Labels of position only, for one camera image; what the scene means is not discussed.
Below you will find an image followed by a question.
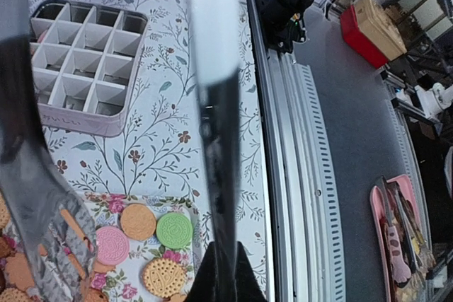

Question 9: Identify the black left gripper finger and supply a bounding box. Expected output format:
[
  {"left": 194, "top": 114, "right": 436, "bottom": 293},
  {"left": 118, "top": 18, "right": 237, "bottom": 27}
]
[{"left": 185, "top": 242, "right": 266, "bottom": 302}]

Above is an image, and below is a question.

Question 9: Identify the pink tray with utensils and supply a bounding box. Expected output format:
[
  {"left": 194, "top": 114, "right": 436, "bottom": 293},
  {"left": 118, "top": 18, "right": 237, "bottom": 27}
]
[{"left": 369, "top": 175, "right": 436, "bottom": 301}]

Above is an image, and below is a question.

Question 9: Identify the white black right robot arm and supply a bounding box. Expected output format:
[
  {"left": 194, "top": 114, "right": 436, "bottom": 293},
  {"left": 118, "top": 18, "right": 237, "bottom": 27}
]
[{"left": 254, "top": 0, "right": 314, "bottom": 54}]

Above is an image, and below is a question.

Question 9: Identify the red box with wood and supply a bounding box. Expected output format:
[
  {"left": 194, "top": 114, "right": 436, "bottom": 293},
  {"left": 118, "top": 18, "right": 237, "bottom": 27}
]
[{"left": 340, "top": 0, "right": 407, "bottom": 69}]

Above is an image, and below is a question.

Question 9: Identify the pink divided cookie tin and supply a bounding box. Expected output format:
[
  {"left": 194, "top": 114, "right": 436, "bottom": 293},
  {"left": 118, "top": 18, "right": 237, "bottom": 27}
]
[{"left": 30, "top": 0, "right": 148, "bottom": 137}]

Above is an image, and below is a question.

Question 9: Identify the dotted tan sandwich cookie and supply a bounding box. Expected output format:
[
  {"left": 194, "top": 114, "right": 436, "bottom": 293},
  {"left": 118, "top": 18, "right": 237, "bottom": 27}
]
[{"left": 142, "top": 258, "right": 187, "bottom": 298}]

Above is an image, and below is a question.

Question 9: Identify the aluminium front rail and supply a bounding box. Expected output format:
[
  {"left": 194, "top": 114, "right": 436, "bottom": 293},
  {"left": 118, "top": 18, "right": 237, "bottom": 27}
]
[{"left": 247, "top": 0, "right": 346, "bottom": 301}]

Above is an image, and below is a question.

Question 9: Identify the floral cookie tray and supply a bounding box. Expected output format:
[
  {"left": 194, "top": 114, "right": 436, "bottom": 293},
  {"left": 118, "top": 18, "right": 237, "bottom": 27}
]
[{"left": 0, "top": 190, "right": 201, "bottom": 302}]

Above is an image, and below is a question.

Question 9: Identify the green round cookie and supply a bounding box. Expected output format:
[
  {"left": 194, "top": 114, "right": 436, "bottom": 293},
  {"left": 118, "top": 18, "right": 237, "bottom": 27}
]
[{"left": 156, "top": 212, "right": 193, "bottom": 250}]

